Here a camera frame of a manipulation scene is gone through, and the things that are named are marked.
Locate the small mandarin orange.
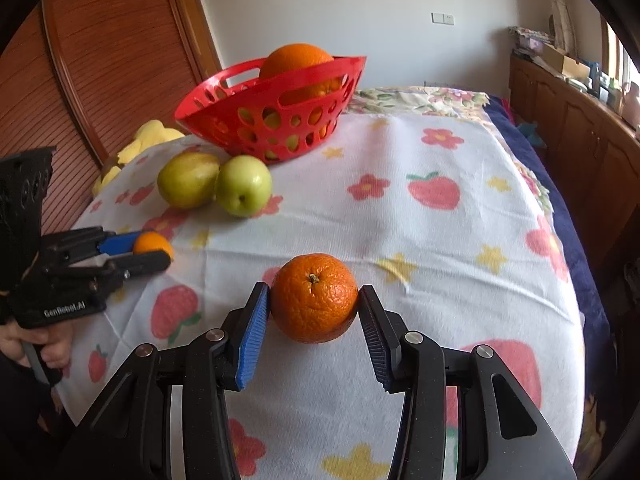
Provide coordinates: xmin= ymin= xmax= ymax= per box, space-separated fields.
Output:
xmin=132 ymin=231 xmax=175 ymax=260

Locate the mandarin orange with stem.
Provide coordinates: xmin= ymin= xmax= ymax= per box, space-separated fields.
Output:
xmin=270 ymin=254 xmax=358 ymax=344

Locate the large orange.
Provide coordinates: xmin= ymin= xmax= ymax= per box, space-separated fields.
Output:
xmin=259 ymin=44 xmax=342 ymax=105

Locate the person's left hand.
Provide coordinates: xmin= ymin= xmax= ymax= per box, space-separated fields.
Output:
xmin=0 ymin=321 xmax=74 ymax=368

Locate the yellow-green pear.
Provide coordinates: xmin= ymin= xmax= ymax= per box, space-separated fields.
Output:
xmin=156 ymin=152 xmax=220 ymax=210

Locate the dark blue bed sheet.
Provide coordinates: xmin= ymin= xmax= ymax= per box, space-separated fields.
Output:
xmin=484 ymin=94 xmax=616 ymax=398

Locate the yellow plush toy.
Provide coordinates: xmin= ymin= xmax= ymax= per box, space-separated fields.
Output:
xmin=91 ymin=119 xmax=184 ymax=198

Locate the green apple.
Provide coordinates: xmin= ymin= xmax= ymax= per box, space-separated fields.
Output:
xmin=215 ymin=155 xmax=272 ymax=218

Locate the wooden wardrobe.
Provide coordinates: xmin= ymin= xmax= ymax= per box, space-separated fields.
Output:
xmin=1 ymin=0 xmax=220 ymax=232

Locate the green fruit inside basket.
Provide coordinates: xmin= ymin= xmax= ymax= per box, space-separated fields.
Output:
xmin=236 ymin=106 xmax=334 ymax=162

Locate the red perforated plastic basket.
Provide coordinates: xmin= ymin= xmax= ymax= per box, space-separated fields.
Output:
xmin=174 ymin=56 xmax=367 ymax=165

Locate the white strawberry-print cloth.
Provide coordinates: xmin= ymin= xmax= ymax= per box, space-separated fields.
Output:
xmin=56 ymin=113 xmax=585 ymax=479

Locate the wooden sideboard cabinet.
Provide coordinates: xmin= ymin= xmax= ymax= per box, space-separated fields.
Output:
xmin=509 ymin=55 xmax=639 ymax=272

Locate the floral bed quilt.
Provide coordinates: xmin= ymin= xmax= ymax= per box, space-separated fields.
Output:
xmin=347 ymin=86 xmax=490 ymax=120

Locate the pink white bottle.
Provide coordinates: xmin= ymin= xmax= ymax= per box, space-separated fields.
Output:
xmin=622 ymin=82 xmax=640 ymax=131

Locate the cardboard box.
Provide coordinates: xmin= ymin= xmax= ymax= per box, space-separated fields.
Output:
xmin=542 ymin=44 xmax=590 ymax=80

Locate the window with wooden frame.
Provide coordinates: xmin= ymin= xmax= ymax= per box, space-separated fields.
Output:
xmin=601 ymin=18 xmax=639 ymax=88

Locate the white wall switch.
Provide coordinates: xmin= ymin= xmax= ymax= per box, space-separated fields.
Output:
xmin=432 ymin=12 xmax=456 ymax=26

